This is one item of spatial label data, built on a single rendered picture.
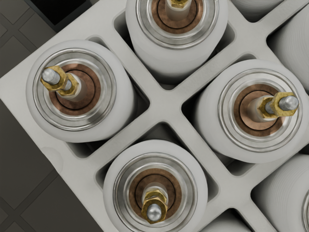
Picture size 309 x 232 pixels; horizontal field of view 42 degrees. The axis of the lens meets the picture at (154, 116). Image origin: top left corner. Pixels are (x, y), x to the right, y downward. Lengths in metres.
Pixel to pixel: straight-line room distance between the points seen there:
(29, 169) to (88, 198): 0.22
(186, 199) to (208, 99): 0.09
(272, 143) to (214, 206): 0.11
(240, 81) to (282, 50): 0.11
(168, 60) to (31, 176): 0.34
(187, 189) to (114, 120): 0.09
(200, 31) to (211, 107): 0.07
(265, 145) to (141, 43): 0.14
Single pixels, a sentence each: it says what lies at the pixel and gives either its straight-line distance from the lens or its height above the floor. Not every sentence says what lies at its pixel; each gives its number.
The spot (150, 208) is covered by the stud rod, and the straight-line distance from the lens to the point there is 0.28.
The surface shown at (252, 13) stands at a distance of 0.50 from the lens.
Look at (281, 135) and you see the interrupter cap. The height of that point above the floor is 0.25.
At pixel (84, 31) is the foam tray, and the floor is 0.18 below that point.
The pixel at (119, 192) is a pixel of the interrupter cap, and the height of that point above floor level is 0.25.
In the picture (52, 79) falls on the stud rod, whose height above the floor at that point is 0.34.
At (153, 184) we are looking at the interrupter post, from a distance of 0.35.
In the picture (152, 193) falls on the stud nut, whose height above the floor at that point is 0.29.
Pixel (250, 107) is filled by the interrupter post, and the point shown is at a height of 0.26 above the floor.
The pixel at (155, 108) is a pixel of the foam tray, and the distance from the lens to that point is 0.43.
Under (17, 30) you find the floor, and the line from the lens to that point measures 0.67.
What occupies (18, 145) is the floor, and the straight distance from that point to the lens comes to 0.65.
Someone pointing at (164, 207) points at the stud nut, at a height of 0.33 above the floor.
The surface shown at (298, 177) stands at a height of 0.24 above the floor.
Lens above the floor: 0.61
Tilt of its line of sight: 87 degrees down
